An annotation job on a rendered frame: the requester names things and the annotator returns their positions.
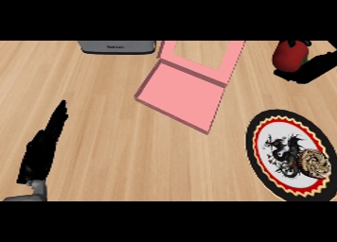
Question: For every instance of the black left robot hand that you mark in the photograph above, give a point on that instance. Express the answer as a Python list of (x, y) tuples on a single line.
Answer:
[(40, 151)]

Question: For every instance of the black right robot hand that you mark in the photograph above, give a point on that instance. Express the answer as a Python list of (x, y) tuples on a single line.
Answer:
[(315, 64)]

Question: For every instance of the red tomato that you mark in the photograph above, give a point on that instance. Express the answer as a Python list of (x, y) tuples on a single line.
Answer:
[(290, 58)]

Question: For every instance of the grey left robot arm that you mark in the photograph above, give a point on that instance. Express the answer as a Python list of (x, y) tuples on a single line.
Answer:
[(35, 192)]

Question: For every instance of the pink open cardboard box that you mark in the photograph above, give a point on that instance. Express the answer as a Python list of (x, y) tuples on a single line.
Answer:
[(189, 85)]

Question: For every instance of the dragon print round plate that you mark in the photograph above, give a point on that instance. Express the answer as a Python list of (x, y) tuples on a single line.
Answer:
[(287, 151)]

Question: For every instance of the beige swirled bread roll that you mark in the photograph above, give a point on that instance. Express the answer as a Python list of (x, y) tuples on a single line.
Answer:
[(315, 164)]

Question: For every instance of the grey appliance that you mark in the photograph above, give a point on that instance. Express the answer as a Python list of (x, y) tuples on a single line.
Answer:
[(117, 46)]

